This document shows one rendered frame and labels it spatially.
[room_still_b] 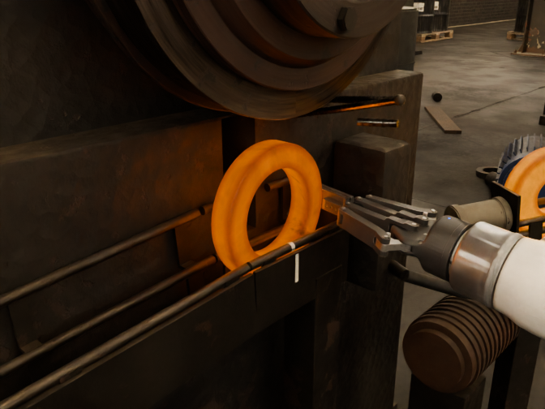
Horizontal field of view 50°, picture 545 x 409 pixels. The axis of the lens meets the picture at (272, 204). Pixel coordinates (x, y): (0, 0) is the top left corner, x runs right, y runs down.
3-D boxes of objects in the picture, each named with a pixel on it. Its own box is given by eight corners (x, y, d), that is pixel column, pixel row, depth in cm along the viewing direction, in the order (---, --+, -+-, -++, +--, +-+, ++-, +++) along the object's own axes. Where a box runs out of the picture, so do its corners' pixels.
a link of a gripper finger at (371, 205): (425, 221, 73) (431, 218, 74) (353, 192, 80) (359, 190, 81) (419, 249, 74) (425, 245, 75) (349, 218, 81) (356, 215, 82)
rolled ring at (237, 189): (325, 130, 78) (306, 127, 80) (225, 160, 66) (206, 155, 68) (321, 255, 85) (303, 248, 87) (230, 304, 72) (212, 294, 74)
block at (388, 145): (323, 274, 100) (328, 138, 92) (350, 259, 106) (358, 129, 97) (375, 295, 93) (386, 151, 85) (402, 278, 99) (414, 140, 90)
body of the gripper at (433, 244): (440, 294, 68) (374, 263, 74) (473, 269, 74) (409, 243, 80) (452, 237, 65) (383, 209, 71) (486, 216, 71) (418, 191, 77)
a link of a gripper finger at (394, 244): (429, 253, 72) (407, 268, 68) (392, 238, 75) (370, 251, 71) (432, 236, 71) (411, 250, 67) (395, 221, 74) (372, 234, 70)
